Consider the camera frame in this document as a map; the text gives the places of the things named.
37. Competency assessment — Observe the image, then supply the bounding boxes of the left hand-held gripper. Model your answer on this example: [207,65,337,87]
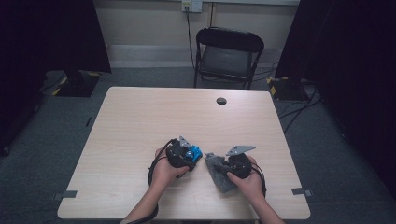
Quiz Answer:
[165,134,201,173]

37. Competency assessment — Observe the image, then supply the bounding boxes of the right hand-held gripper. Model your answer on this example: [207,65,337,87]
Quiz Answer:
[225,145,257,180]

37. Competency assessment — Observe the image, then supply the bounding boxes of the grey fuzzy cloth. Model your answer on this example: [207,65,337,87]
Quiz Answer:
[204,151,239,194]

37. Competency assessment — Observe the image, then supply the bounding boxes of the person's left hand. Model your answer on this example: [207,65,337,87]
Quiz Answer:
[154,147,191,189]

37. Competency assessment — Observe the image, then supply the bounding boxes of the person's right hand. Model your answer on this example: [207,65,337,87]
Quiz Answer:
[226,155,266,203]

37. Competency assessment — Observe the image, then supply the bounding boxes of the grey tape strip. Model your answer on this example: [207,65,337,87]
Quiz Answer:
[52,189,78,202]
[290,187,314,198]

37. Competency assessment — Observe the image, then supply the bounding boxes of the black stand base yellow tape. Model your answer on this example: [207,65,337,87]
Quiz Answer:
[266,76,310,103]

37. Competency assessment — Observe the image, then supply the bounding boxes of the black folding chair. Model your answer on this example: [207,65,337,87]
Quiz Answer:
[192,26,266,91]

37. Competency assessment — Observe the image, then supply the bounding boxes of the black curtain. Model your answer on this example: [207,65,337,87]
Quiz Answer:
[0,0,112,157]
[275,0,396,200]

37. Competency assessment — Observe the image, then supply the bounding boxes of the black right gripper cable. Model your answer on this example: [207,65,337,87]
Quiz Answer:
[250,161,268,199]

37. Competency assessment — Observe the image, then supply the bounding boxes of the black floor cables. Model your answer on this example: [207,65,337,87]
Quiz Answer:
[277,86,322,135]

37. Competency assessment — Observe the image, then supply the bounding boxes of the black wall power cable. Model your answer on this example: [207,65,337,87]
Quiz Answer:
[184,6,197,70]

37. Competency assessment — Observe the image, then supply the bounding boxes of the white wall outlet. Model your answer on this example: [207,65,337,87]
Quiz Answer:
[181,0,204,14]

